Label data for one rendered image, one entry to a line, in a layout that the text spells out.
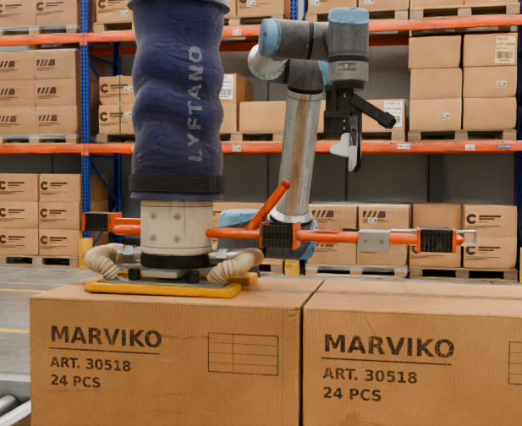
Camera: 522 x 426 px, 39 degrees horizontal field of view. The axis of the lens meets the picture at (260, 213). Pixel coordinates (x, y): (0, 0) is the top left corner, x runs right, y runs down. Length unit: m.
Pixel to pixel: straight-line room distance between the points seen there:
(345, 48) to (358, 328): 0.61
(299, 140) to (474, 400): 1.16
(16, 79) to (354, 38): 8.78
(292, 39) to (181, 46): 0.27
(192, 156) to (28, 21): 8.70
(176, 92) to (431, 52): 7.37
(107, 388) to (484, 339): 0.79
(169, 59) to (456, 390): 0.92
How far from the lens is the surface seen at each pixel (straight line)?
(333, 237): 1.66
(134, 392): 1.64
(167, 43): 1.68
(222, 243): 2.54
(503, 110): 8.89
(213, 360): 1.57
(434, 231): 1.64
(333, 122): 1.66
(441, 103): 8.85
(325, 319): 1.51
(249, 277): 1.78
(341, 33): 1.67
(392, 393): 1.53
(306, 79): 2.34
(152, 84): 1.69
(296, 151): 2.42
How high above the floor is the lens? 1.21
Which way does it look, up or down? 3 degrees down
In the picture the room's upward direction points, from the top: straight up
